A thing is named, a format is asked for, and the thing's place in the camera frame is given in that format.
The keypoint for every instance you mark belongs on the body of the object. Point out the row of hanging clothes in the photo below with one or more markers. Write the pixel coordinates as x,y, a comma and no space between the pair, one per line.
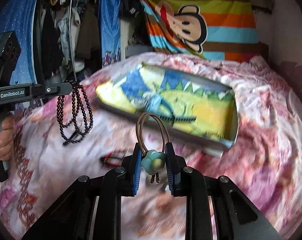
86,35

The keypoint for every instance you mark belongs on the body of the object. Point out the red hair clip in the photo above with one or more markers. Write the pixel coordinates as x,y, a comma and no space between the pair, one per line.
108,162

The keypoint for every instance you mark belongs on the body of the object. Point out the dark wooden headboard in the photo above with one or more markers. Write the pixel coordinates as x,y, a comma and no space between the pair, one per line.
262,51

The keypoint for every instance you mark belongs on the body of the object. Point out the grey tray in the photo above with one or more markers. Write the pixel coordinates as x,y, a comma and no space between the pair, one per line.
206,80

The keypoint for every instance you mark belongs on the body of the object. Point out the curved metal rod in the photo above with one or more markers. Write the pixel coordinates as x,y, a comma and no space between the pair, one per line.
70,30

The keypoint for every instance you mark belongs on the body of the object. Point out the large blue dotted wardrobe curtain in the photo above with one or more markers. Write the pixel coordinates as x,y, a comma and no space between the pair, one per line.
23,30

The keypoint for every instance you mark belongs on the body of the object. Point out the dinosaur print towel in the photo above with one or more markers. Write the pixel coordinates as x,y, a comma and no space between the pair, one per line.
201,112

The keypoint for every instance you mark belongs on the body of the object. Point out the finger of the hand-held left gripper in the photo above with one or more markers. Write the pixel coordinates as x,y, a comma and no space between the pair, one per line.
51,90

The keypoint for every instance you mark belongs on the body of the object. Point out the person's left hand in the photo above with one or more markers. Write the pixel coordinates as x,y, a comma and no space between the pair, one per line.
6,140

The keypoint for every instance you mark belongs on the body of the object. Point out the pink floral blanket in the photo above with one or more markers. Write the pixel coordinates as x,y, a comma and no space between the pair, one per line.
253,130

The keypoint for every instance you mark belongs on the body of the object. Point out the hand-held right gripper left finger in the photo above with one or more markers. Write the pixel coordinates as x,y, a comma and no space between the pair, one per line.
136,172

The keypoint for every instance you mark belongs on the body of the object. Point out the black printed garment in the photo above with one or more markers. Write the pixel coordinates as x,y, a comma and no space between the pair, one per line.
129,5

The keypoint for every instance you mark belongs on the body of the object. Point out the striped monkey blanket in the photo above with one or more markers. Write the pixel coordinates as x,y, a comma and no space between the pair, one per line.
216,12

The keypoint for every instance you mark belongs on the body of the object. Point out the narrow blue dotted wardrobe curtain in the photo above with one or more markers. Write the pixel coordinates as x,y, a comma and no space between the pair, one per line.
108,30

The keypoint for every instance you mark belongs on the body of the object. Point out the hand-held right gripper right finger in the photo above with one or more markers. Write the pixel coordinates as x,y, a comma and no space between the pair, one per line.
170,172

